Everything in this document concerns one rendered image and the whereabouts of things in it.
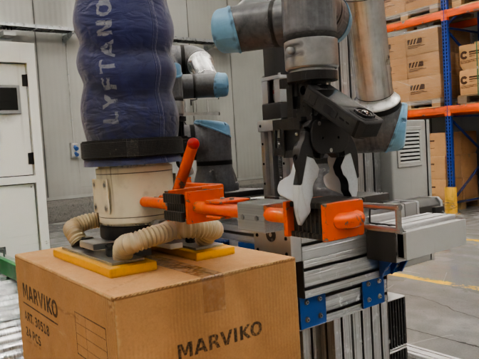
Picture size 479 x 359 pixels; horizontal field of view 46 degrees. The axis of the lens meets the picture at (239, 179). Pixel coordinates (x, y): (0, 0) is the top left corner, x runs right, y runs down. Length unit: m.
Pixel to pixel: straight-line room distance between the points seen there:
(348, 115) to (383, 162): 1.10
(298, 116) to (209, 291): 0.40
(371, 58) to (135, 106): 0.53
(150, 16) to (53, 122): 9.77
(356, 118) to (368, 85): 0.63
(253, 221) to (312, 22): 0.31
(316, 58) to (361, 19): 0.52
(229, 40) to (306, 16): 0.19
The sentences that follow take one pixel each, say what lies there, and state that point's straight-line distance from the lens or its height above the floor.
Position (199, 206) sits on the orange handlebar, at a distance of 0.99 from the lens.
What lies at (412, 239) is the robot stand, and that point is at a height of 0.93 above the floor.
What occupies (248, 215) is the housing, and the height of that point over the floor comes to 1.07.
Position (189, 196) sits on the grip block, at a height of 1.09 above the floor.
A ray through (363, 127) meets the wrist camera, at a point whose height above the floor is 1.19.
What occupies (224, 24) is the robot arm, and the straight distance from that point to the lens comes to 0.93.
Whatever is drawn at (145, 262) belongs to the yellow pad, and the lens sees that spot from 1.12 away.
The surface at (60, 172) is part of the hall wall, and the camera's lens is 10.96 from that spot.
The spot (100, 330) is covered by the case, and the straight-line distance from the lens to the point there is 1.03.
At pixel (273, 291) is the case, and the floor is 0.89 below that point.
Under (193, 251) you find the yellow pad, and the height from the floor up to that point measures 0.96.
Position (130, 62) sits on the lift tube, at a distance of 1.19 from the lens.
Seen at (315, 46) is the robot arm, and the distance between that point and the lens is 0.77.
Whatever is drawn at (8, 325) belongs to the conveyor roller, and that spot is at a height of 0.54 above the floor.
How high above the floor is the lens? 1.18
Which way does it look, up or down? 3 degrees down
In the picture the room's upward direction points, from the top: 3 degrees counter-clockwise
